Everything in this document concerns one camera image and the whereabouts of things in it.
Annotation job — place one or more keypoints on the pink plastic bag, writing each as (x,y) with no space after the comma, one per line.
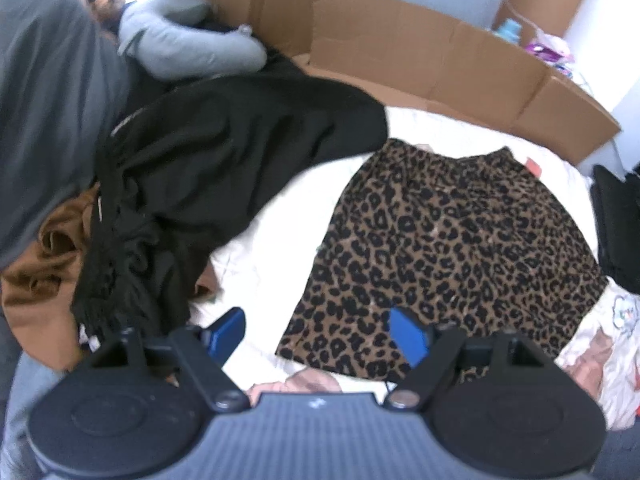
(547,47)

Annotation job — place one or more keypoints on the flat cardboard sheet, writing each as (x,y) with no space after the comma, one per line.
(400,50)

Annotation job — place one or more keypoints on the grey garment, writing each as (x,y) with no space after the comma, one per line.
(20,400)

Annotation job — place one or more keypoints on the cream bear printed blanket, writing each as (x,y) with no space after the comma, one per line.
(260,255)

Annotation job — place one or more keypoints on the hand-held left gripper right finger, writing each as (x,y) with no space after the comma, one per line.
(407,336)

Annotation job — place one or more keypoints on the grey cloth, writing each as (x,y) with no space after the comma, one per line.
(622,455)

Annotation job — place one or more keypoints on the folded black clothes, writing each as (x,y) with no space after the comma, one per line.
(620,225)

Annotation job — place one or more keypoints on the grey neck pillow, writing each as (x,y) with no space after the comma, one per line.
(200,50)

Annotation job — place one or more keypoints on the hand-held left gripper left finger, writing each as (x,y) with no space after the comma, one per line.
(227,333)

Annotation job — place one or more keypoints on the black garment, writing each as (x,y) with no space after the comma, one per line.
(225,150)

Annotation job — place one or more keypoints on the leopard print skirt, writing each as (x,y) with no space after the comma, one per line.
(450,240)

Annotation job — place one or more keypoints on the white detergent bottle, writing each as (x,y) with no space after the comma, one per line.
(510,31)

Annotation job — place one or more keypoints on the brown garment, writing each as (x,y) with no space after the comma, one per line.
(40,300)

